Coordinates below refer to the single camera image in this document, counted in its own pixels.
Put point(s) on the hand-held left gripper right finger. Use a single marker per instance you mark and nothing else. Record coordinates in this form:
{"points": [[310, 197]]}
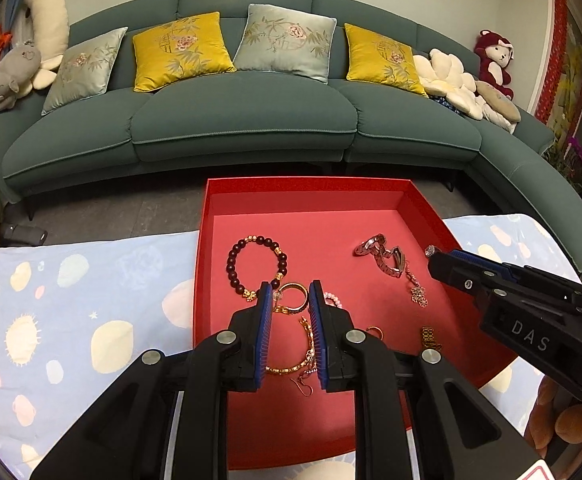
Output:
{"points": [[318, 340]]}

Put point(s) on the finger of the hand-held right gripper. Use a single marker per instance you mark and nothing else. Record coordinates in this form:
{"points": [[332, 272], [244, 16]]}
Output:
{"points": [[456, 272], [481, 262]]}

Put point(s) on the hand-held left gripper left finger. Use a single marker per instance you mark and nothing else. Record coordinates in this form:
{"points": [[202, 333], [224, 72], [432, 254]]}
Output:
{"points": [[263, 340]]}

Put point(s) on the gold hook earring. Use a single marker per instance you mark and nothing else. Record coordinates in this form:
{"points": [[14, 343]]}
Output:
{"points": [[302, 385]]}

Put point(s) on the gold hoop earring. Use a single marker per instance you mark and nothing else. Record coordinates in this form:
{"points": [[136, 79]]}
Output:
{"points": [[298, 287]]}

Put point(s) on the gold wristwatch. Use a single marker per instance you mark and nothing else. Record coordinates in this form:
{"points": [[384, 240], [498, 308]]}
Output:
{"points": [[428, 337]]}

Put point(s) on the red cardboard box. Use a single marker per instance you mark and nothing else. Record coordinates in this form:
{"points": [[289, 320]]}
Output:
{"points": [[321, 225]]}

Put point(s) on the person's right hand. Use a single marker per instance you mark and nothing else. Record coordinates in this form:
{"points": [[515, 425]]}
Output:
{"points": [[576, 425]]}

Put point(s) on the red and white card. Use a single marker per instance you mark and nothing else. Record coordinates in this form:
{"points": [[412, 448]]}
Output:
{"points": [[536, 472]]}

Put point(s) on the flowering plant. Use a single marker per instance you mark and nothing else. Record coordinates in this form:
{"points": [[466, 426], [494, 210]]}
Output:
{"points": [[578, 152]]}

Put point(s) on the beige round plush cushion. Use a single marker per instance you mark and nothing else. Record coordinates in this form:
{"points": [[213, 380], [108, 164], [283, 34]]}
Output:
{"points": [[501, 102]]}

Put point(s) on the blue patterned cushion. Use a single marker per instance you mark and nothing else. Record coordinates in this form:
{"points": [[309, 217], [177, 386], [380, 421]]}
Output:
{"points": [[446, 104]]}

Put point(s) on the blue planet print tablecloth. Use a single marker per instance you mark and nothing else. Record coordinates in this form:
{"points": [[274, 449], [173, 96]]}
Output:
{"points": [[96, 300]]}

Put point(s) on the white flower plush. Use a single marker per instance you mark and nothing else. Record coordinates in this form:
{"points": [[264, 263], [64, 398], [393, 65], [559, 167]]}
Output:
{"points": [[446, 72]]}

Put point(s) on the red monkey plush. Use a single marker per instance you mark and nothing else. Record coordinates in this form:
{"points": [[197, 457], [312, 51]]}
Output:
{"points": [[493, 60]]}

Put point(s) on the yellow embroidered cushion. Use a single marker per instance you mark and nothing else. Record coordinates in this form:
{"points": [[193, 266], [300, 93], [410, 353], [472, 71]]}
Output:
{"points": [[381, 57], [181, 50]]}

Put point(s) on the green sofa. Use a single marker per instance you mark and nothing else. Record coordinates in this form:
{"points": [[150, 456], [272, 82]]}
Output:
{"points": [[241, 110]]}

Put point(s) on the grey floor device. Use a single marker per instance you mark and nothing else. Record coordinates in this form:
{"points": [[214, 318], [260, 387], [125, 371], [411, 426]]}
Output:
{"points": [[26, 234]]}

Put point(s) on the grey-green embroidered cushion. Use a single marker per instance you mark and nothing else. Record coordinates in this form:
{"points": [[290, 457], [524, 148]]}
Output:
{"points": [[81, 70], [286, 40]]}

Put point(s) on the grey pig plush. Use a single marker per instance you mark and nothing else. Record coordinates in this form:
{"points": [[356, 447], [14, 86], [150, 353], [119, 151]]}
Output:
{"points": [[11, 77]]}

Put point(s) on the long white plush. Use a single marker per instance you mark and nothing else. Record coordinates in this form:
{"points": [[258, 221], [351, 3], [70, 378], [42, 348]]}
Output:
{"points": [[46, 15]]}

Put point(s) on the red wall hanging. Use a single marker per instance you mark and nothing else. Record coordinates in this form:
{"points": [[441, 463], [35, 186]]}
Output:
{"points": [[553, 60]]}

